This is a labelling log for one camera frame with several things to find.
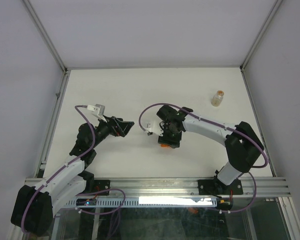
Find grey slotted cable duct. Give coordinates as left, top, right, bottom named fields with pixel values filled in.
left=64, top=196, right=217, bottom=209

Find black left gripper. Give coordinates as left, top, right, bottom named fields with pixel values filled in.
left=89, top=114, right=134, bottom=149

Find aluminium frame rail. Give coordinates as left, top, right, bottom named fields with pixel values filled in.
left=96, top=176, right=291, bottom=198

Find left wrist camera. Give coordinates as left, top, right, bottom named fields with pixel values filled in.
left=86, top=104, right=107, bottom=122

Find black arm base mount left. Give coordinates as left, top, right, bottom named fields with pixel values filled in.
left=84, top=179, right=111, bottom=196

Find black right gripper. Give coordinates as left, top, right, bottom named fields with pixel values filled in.
left=158, top=123, right=182, bottom=148

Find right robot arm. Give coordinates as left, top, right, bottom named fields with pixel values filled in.
left=156, top=104, right=264, bottom=197

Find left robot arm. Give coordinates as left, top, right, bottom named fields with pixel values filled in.
left=10, top=116, right=134, bottom=237

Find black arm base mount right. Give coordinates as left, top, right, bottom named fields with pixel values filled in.
left=197, top=179, right=244, bottom=198

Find orange pill organizer box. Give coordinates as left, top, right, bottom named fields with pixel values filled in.
left=160, top=144, right=171, bottom=149

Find clear bottle orange pills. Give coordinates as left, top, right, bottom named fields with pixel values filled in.
left=211, top=90, right=225, bottom=107

